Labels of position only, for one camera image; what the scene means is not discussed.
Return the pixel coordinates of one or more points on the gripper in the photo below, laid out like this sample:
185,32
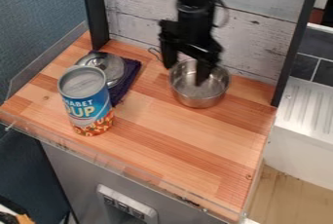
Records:
190,31

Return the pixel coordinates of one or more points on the blue soup can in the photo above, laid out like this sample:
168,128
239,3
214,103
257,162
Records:
86,100

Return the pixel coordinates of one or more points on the silver pot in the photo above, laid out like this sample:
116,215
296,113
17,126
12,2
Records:
199,86

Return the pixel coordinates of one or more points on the purple cloth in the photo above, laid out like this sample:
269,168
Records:
123,78

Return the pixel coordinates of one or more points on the silver lid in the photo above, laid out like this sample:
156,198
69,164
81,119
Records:
101,64

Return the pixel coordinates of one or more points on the white toy sink unit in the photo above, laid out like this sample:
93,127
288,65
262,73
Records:
304,127

